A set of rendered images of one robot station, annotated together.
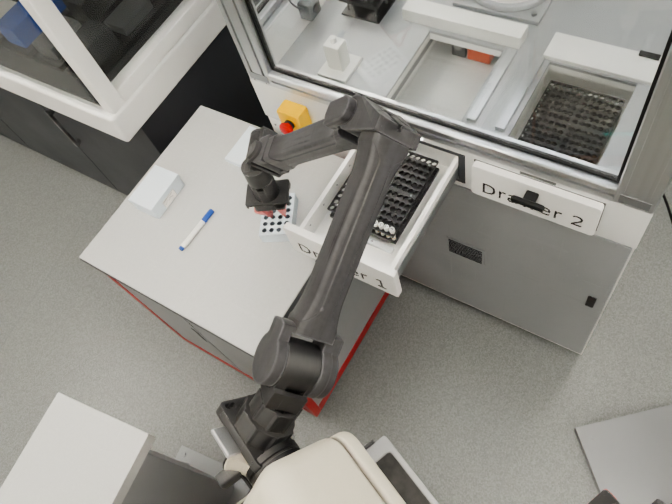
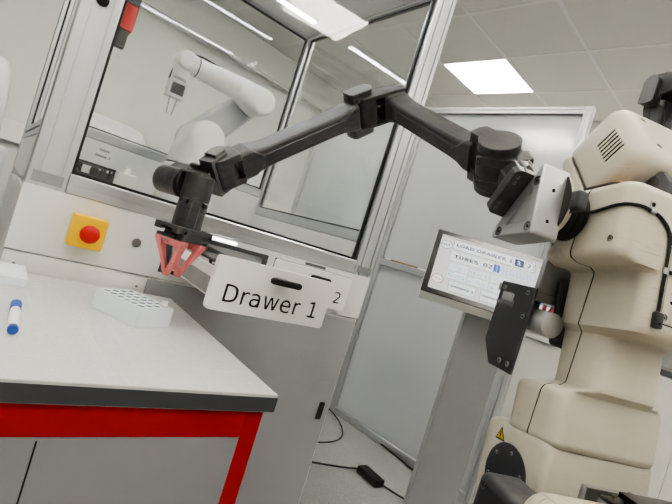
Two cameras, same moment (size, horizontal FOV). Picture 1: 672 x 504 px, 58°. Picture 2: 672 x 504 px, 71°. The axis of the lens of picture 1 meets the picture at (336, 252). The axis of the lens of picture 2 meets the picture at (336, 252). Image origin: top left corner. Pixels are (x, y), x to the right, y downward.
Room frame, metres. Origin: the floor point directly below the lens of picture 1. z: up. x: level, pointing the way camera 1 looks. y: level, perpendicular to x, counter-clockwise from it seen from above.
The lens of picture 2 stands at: (0.53, 1.00, 1.00)
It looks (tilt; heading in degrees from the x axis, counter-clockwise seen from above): 0 degrees down; 273
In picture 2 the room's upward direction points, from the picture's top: 17 degrees clockwise
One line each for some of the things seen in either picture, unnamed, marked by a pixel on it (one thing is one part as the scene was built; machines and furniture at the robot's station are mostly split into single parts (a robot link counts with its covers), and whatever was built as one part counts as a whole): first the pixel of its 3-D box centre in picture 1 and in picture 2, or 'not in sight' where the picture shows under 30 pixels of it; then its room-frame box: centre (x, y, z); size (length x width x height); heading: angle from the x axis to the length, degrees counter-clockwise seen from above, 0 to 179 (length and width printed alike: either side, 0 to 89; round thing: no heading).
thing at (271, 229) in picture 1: (279, 217); (133, 307); (0.91, 0.10, 0.78); 0.12 x 0.08 x 0.04; 157
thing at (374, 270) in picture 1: (341, 259); (273, 293); (0.67, -0.01, 0.87); 0.29 x 0.02 x 0.11; 39
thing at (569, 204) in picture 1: (533, 197); (311, 286); (0.63, -0.45, 0.87); 0.29 x 0.02 x 0.11; 39
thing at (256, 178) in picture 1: (257, 169); (195, 187); (0.87, 0.09, 1.04); 0.07 x 0.06 x 0.07; 156
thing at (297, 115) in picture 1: (294, 118); (87, 232); (1.12, -0.03, 0.88); 0.07 x 0.05 x 0.07; 39
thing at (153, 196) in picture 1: (157, 192); not in sight; (1.14, 0.40, 0.79); 0.13 x 0.09 x 0.05; 130
